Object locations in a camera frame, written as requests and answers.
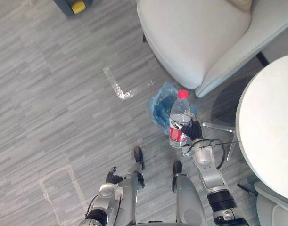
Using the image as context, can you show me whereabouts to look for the round white table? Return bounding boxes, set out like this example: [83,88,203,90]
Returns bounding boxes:
[235,53,288,203]

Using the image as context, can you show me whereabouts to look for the L-shaped clear floor tape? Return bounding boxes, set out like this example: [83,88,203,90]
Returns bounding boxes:
[102,66,155,101]

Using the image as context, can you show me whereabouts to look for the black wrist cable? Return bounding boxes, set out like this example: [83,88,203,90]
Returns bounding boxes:
[188,138,241,170]

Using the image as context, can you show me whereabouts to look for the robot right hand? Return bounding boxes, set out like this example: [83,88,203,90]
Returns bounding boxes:
[171,112,204,140]

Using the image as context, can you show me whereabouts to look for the small bin blue bag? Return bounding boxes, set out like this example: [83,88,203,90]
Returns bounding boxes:
[148,81,198,136]

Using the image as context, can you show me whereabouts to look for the white chair dark legs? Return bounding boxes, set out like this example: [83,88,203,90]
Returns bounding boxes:
[237,180,288,226]

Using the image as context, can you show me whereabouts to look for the grey cart yellow wheel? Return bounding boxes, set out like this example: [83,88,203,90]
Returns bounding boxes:
[51,0,94,16]

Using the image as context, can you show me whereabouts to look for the white upholstered armchair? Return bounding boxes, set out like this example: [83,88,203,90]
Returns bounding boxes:
[136,0,288,99]

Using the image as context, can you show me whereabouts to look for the clear plastic bottle red cap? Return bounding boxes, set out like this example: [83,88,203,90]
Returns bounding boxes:
[169,89,191,149]

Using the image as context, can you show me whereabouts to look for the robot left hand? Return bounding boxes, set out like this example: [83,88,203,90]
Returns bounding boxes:
[106,166,123,185]

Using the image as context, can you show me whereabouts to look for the rectangular clear floor tape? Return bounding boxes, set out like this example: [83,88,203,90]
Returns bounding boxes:
[39,164,88,226]

